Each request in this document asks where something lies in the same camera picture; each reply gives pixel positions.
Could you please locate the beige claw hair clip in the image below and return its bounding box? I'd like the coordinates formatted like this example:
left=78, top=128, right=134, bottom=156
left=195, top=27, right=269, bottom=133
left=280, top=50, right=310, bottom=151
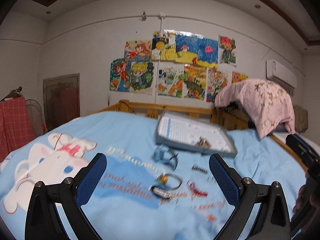
left=195, top=137, right=212, bottom=149

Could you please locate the brown hair tie yellow bead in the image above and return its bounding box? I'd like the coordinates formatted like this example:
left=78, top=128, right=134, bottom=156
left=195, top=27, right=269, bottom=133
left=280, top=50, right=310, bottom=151
left=155, top=173, right=183, bottom=190

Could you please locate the blue smart watch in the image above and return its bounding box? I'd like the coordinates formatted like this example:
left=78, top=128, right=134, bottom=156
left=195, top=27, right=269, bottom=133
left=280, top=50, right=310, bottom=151
left=152, top=145, right=178, bottom=171

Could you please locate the person's right hand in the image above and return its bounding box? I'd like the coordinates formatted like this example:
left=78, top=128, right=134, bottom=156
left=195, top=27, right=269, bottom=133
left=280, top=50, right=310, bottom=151
left=292, top=171, right=320, bottom=214

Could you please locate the small red hair clip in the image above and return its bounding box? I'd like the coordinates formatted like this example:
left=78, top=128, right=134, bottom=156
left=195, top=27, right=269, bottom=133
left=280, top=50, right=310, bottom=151
left=187, top=181, right=208, bottom=198

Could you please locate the red checkered cloth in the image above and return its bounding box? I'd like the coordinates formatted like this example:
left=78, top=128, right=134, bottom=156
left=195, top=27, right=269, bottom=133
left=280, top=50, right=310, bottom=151
left=0, top=96, right=35, bottom=161

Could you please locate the light blue cartoon bedsheet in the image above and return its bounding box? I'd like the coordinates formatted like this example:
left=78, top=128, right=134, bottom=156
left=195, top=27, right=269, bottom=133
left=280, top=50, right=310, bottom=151
left=0, top=110, right=311, bottom=240

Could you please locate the olive hanging garment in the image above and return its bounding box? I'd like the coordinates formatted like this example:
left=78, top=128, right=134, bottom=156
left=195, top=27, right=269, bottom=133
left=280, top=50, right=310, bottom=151
left=293, top=105, right=309, bottom=133

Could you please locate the pink floral blanket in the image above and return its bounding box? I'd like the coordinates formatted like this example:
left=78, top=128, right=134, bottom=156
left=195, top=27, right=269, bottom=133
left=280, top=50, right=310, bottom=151
left=214, top=79, right=296, bottom=139

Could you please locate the brown wooden door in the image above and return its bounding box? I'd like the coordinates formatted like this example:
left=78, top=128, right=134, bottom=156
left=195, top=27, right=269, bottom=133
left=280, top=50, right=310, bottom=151
left=43, top=73, right=80, bottom=131

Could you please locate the grey cardboard tray box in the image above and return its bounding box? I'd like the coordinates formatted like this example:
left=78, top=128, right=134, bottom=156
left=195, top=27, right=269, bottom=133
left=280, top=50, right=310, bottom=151
left=156, top=112, right=238, bottom=158

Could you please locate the orange character drawing poster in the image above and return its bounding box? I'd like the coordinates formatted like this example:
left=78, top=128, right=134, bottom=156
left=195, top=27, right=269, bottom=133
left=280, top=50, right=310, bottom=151
left=231, top=72, right=249, bottom=83

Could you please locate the colourful collage drawing poster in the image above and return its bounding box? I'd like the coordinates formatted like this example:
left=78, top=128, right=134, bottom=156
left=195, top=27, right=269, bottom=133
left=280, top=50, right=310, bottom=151
left=206, top=69, right=229, bottom=102

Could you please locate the orange fish girl drawing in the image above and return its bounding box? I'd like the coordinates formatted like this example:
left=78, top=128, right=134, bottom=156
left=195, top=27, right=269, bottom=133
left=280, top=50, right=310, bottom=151
left=110, top=59, right=131, bottom=92

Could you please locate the orange landscape drawing poster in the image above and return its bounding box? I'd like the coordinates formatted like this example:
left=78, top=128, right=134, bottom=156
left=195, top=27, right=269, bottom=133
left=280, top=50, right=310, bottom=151
left=183, top=64, right=207, bottom=100

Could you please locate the red hair character drawing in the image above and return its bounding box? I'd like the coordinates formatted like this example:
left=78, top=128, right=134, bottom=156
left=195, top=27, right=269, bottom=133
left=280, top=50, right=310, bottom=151
left=219, top=35, right=236, bottom=66

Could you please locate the blond boy drawing poster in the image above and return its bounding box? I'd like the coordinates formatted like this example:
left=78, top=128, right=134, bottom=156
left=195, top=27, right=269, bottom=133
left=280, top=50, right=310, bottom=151
left=130, top=61, right=154, bottom=95

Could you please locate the turtle fish drawing poster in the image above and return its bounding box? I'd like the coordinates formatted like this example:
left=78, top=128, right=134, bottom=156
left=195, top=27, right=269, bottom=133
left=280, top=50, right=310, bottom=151
left=157, top=64, right=184, bottom=98

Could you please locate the blue sea drawing poster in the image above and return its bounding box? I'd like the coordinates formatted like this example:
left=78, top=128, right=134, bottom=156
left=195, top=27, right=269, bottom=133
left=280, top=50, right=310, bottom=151
left=174, top=32, right=219, bottom=69

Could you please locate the mermaid drawing poster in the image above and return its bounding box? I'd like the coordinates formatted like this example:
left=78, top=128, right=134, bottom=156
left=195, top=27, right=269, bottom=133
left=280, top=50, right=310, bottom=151
left=124, top=40, right=152, bottom=61

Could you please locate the yellow planet drawing poster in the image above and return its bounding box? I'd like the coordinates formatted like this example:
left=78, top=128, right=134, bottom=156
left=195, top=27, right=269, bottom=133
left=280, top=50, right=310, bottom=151
left=151, top=30, right=176, bottom=61

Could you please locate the white wire fan guard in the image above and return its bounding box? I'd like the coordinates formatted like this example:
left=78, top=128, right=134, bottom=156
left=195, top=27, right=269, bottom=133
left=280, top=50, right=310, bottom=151
left=25, top=99, right=47, bottom=137

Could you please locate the wooden bed frame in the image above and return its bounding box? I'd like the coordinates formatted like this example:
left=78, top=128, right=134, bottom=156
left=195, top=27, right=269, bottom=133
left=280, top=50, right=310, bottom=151
left=94, top=99, right=309, bottom=173

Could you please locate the white wall air conditioner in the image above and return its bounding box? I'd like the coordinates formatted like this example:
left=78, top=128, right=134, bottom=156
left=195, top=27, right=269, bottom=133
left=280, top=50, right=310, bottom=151
left=266, top=60, right=297, bottom=89

